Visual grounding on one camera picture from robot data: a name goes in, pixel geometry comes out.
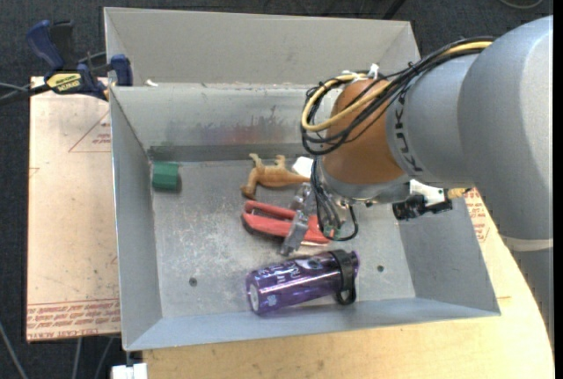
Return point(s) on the purple plastic bottle, black cap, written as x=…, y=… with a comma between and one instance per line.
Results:
x=299, y=282

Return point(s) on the grey metal bin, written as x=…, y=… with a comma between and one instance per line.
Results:
x=211, y=236

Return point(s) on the dark green block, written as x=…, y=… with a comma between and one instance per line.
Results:
x=165, y=176

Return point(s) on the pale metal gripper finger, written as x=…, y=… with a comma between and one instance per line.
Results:
x=303, y=198
x=295, y=233

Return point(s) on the black cylinder on white bracket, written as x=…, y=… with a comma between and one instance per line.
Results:
x=422, y=205

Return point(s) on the white lump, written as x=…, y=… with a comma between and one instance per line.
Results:
x=302, y=166

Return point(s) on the orange-brown toy animal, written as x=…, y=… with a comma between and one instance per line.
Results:
x=275, y=177

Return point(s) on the red pliers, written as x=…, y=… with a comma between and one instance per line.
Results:
x=264, y=219

